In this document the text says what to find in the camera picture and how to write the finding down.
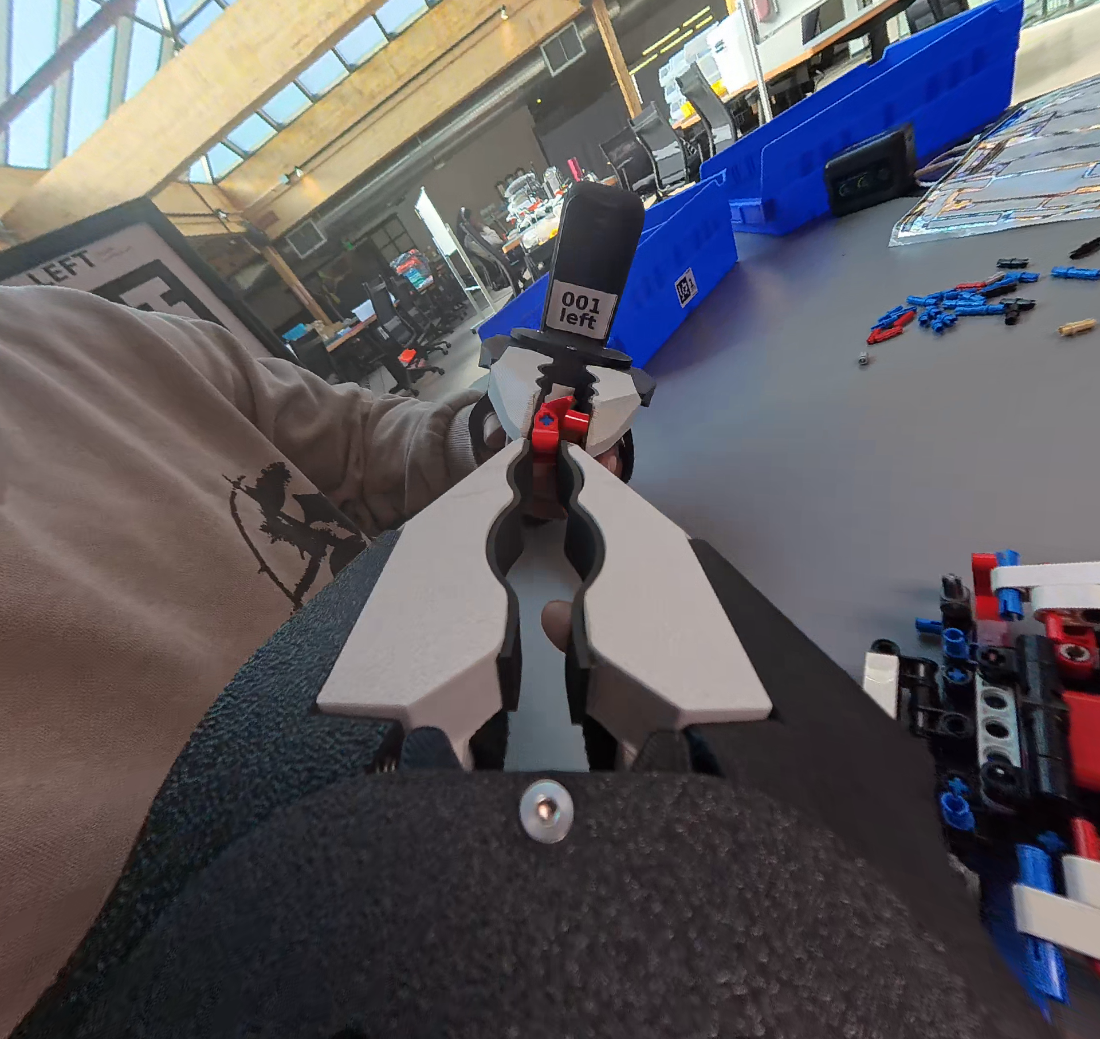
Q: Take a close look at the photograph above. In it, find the person's beige sweatshirt torso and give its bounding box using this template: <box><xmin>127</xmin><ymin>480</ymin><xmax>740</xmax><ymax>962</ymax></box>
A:
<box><xmin>0</xmin><ymin>283</ymin><xmax>371</xmax><ymax>1039</ymax></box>

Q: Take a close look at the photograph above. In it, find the person's left hand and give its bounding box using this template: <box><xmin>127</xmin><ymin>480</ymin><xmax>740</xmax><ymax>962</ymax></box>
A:
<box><xmin>468</xmin><ymin>390</ymin><xmax>637</xmax><ymax>526</ymax></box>

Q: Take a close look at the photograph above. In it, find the stack of clear storage boxes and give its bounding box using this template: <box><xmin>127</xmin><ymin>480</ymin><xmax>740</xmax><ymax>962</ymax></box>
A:
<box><xmin>657</xmin><ymin>17</ymin><xmax>742</xmax><ymax>108</ymax></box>

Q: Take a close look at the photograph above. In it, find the black rectangular device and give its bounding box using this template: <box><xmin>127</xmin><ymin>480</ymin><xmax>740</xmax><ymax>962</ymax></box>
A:
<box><xmin>823</xmin><ymin>122</ymin><xmax>919</xmax><ymax>218</ymax></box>

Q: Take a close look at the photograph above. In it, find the toy car model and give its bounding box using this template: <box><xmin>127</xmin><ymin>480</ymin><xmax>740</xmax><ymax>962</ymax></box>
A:
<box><xmin>862</xmin><ymin>549</ymin><xmax>1100</xmax><ymax>1023</ymax></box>

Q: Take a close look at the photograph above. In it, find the white cable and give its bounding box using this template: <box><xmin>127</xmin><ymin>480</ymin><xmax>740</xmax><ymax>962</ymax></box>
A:
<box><xmin>911</xmin><ymin>149</ymin><xmax>976</xmax><ymax>191</ymax></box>

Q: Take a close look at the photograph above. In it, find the black office chair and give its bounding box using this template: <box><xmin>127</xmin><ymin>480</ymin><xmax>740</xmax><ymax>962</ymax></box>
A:
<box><xmin>365</xmin><ymin>278</ymin><xmax>452</xmax><ymax>396</ymax></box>
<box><xmin>631</xmin><ymin>103</ymin><xmax>689</xmax><ymax>194</ymax></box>
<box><xmin>674</xmin><ymin>64</ymin><xmax>732</xmax><ymax>155</ymax></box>

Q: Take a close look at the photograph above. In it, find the rolling whiteboard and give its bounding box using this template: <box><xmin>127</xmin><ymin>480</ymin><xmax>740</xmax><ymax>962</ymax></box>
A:
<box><xmin>414</xmin><ymin>187</ymin><xmax>478</xmax><ymax>318</ymax></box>

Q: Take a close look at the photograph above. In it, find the pile of blue toy pins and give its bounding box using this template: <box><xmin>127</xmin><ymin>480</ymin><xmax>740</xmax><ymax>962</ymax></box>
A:
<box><xmin>906</xmin><ymin>278</ymin><xmax>1011</xmax><ymax>334</ymax></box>

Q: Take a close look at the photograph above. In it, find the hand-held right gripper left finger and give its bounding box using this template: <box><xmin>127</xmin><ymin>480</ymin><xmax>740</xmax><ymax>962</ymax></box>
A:
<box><xmin>316</xmin><ymin>442</ymin><xmax>527</xmax><ymax>771</ymax></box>

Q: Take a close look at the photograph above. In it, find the person's left forearm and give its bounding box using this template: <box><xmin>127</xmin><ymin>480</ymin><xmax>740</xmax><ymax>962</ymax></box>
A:
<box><xmin>249</xmin><ymin>343</ymin><xmax>486</xmax><ymax>533</ymax></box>

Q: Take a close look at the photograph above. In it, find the printed instruction booklet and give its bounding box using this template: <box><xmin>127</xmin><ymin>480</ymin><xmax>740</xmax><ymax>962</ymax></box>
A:
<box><xmin>887</xmin><ymin>75</ymin><xmax>1100</xmax><ymax>248</ymax></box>

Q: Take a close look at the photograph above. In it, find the cluttered wooden workbench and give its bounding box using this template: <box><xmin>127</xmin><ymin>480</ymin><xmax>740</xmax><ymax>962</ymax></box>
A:
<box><xmin>494</xmin><ymin>158</ymin><xmax>603</xmax><ymax>254</ymax></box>

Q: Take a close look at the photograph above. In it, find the black framed marker board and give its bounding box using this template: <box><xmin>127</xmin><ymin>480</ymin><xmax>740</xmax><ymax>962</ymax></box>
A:
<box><xmin>0</xmin><ymin>197</ymin><xmax>297</xmax><ymax>361</ymax></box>

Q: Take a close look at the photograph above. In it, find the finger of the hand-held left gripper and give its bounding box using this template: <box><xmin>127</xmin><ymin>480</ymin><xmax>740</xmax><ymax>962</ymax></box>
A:
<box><xmin>567</xmin><ymin>369</ymin><xmax>646</xmax><ymax>458</ymax></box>
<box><xmin>486</xmin><ymin>343</ymin><xmax>551</xmax><ymax>447</ymax></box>

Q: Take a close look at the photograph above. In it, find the red toy brick piece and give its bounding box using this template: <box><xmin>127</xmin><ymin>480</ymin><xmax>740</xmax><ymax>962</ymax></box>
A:
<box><xmin>530</xmin><ymin>396</ymin><xmax>590</xmax><ymax>463</ymax></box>

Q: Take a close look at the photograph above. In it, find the long blue storage bin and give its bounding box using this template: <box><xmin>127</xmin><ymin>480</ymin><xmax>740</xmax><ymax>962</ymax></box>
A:
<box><xmin>700</xmin><ymin>0</ymin><xmax>1031</xmax><ymax>237</ymax></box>

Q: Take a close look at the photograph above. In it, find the grey desk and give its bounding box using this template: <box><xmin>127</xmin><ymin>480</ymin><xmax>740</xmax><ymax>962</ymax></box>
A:
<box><xmin>370</xmin><ymin>77</ymin><xmax>1100</xmax><ymax>1039</ymax></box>

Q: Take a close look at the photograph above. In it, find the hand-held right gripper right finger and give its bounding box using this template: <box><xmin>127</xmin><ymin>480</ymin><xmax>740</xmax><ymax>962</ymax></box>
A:
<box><xmin>563</xmin><ymin>444</ymin><xmax>775</xmax><ymax>771</ymax></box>

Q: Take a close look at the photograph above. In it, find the tagged blue storage bin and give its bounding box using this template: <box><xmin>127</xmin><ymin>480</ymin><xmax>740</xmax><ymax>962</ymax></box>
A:
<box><xmin>477</xmin><ymin>171</ymin><xmax>740</xmax><ymax>370</ymax></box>

